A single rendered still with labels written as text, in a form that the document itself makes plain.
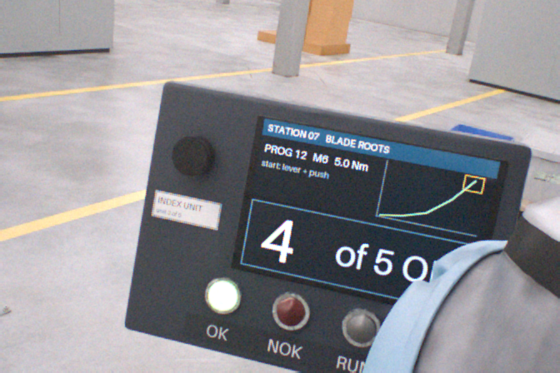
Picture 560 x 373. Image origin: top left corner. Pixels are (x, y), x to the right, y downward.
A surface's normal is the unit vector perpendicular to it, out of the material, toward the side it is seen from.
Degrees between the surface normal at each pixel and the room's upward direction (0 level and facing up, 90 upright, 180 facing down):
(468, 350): 54
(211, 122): 75
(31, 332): 0
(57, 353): 0
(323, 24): 90
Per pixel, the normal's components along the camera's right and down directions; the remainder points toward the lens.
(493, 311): -0.92, -0.38
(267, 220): -0.17, 0.06
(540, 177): -0.53, 0.30
